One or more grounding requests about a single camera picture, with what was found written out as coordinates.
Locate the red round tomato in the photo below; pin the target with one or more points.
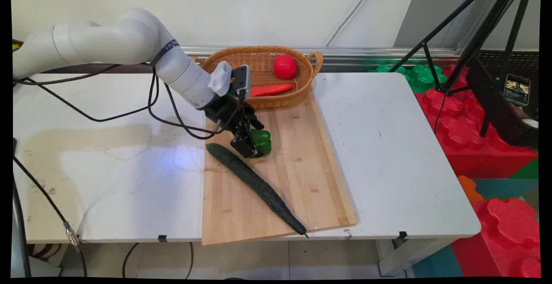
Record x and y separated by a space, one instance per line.
285 66

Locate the black table edge clip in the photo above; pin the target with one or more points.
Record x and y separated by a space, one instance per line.
402 235
162 238

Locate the black tripod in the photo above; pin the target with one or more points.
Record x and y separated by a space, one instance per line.
478 38

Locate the green bell pepper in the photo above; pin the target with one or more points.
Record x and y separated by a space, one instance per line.
263 142

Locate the green foam block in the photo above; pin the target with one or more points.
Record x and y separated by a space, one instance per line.
420 77

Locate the woven wicker basket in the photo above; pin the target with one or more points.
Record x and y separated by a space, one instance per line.
263 61

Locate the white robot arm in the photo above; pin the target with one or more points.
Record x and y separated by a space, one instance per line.
108 38

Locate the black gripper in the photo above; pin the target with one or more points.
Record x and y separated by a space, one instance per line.
228 111

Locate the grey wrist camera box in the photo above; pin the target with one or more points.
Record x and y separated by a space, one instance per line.
241 81

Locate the dark green cucumber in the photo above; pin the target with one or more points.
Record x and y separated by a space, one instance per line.
254 182

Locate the bamboo cutting board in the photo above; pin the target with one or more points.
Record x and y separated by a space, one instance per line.
297 176

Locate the white table leg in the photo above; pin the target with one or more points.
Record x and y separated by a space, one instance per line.
401 258

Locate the black mesh bin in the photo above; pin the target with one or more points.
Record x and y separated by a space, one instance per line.
500 115

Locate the red foam block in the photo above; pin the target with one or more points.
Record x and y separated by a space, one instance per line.
461 137
509 232

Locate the orange foam block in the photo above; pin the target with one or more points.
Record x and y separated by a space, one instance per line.
469 187

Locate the smartphone with lit screen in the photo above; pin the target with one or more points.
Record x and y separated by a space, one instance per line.
517 89

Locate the red carrot toy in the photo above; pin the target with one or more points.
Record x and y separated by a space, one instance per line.
271 89

